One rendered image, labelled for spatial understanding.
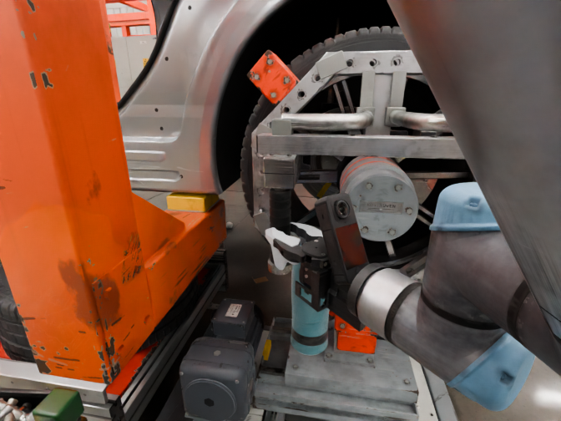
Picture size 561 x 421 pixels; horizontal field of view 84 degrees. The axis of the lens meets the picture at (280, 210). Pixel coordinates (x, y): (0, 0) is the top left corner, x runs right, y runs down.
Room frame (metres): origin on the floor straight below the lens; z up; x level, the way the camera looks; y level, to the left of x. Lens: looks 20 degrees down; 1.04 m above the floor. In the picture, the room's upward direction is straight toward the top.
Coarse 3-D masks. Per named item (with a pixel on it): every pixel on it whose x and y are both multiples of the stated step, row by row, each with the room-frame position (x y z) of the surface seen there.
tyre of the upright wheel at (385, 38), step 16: (352, 32) 0.76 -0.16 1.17; (368, 32) 0.76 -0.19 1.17; (384, 32) 0.75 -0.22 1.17; (400, 32) 0.74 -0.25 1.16; (320, 48) 0.77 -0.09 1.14; (336, 48) 0.76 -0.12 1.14; (352, 48) 0.76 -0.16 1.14; (368, 48) 0.75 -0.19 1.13; (384, 48) 0.75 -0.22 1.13; (400, 48) 0.74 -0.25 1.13; (288, 64) 0.80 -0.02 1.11; (304, 64) 0.77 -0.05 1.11; (256, 112) 0.79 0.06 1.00; (240, 160) 0.81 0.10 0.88; (240, 176) 0.82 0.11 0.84
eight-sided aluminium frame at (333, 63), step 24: (312, 72) 0.69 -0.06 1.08; (336, 72) 0.68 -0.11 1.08; (360, 72) 0.67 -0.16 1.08; (384, 72) 0.66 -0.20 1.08; (408, 72) 0.66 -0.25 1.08; (288, 96) 0.70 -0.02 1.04; (312, 96) 0.69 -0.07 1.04; (264, 120) 0.71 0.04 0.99; (264, 192) 0.72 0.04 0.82; (264, 216) 0.70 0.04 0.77; (408, 264) 0.70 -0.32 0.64
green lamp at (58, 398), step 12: (48, 396) 0.31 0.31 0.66; (60, 396) 0.31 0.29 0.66; (72, 396) 0.31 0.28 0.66; (36, 408) 0.29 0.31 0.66; (48, 408) 0.29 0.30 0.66; (60, 408) 0.29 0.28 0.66; (72, 408) 0.30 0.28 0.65; (36, 420) 0.29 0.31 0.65; (48, 420) 0.28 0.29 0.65; (60, 420) 0.28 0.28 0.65; (72, 420) 0.30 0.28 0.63
